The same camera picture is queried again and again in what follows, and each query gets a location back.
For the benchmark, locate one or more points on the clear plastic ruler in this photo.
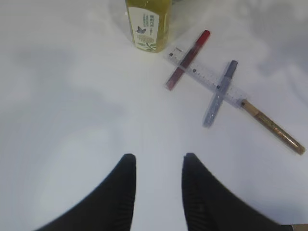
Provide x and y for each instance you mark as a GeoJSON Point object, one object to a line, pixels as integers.
{"type": "Point", "coordinates": [206, 77]}

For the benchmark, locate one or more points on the silver glitter pen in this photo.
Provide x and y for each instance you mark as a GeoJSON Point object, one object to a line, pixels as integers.
{"type": "Point", "coordinates": [218, 97]}

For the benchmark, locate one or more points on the red glitter pen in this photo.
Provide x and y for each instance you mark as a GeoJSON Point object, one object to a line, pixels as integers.
{"type": "Point", "coordinates": [187, 60]}

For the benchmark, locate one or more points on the gold glitter pen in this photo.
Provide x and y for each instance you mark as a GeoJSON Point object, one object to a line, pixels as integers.
{"type": "Point", "coordinates": [271, 126]}

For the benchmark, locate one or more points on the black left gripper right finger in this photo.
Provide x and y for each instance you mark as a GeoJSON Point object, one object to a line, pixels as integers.
{"type": "Point", "coordinates": [209, 206]}

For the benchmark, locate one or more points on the yellow tea bottle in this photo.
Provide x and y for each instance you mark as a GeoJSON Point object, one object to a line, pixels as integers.
{"type": "Point", "coordinates": [149, 23]}

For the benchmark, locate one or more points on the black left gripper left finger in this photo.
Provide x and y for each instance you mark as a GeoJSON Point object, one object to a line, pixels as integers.
{"type": "Point", "coordinates": [109, 207]}

